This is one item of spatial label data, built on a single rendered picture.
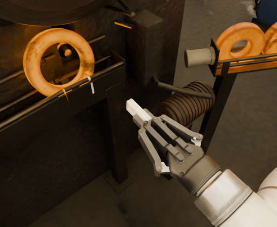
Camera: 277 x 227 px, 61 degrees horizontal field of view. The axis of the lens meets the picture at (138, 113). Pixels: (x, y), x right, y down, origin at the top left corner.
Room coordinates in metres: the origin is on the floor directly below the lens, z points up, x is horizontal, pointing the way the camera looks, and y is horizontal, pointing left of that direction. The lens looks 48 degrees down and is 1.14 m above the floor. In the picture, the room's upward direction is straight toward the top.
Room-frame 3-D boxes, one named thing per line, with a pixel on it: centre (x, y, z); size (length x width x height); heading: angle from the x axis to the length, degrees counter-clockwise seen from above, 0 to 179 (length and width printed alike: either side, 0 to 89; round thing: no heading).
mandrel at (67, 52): (0.65, 0.26, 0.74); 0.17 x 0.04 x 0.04; 40
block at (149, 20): (0.69, -0.02, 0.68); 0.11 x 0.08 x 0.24; 40
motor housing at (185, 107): (0.63, -0.19, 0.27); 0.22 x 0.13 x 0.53; 130
